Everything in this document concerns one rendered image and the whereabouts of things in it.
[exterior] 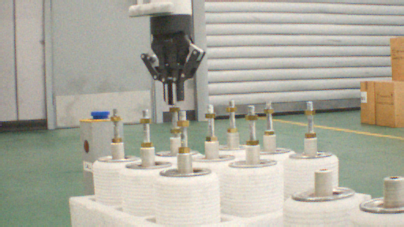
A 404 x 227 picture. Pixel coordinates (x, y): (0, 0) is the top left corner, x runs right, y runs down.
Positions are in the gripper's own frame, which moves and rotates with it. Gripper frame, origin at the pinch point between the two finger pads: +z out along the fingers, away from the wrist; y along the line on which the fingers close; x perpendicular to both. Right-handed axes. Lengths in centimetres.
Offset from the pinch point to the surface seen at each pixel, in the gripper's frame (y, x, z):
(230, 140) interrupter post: -5.5, -9.6, 9.1
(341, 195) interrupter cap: -47, 35, 10
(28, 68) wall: 368, -304, -17
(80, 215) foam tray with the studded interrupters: 10.3, 16.5, 20.5
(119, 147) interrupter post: 4.1, 11.1, 8.5
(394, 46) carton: 71, -361, -19
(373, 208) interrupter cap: -54, 43, 10
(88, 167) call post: 19.8, 2.5, 13.8
